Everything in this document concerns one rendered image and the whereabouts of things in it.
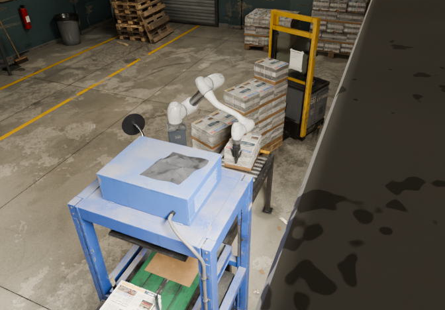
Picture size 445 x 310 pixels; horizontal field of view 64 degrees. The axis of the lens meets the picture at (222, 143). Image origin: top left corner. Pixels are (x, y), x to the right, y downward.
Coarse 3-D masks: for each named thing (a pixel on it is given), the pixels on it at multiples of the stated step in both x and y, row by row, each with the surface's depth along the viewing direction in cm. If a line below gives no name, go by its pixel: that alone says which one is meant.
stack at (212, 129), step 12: (264, 108) 477; (204, 120) 446; (216, 120) 446; (228, 120) 445; (192, 132) 446; (204, 132) 428; (216, 132) 423; (228, 132) 442; (252, 132) 478; (264, 144) 512
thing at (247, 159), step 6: (228, 144) 361; (240, 144) 362; (246, 144) 362; (228, 150) 356; (246, 150) 353; (252, 150) 353; (228, 156) 361; (240, 156) 355; (246, 156) 353; (252, 156) 356; (228, 162) 365; (234, 162) 362; (240, 162) 360; (246, 162) 357; (252, 162) 363
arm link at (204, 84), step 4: (200, 76) 345; (196, 80) 345; (200, 80) 342; (204, 80) 343; (208, 80) 344; (196, 84) 345; (200, 84) 341; (204, 84) 341; (208, 84) 343; (212, 84) 346; (200, 88) 342; (204, 88) 340; (208, 88) 341; (212, 88) 349; (204, 92) 341
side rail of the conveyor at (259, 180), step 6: (270, 156) 383; (270, 162) 377; (264, 168) 366; (270, 168) 383; (258, 174) 358; (264, 174) 361; (258, 180) 350; (264, 180) 367; (258, 186) 346; (252, 192) 335; (258, 192) 353; (252, 198) 334; (234, 222) 303; (234, 228) 298; (228, 234) 292; (234, 234) 301; (228, 240) 287
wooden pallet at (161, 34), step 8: (152, 8) 992; (160, 8) 1010; (144, 16) 939; (152, 16) 989; (168, 16) 1044; (144, 24) 952; (152, 24) 968; (160, 24) 1003; (168, 24) 1059; (152, 32) 986; (160, 32) 1017; (168, 32) 1036; (152, 40) 969
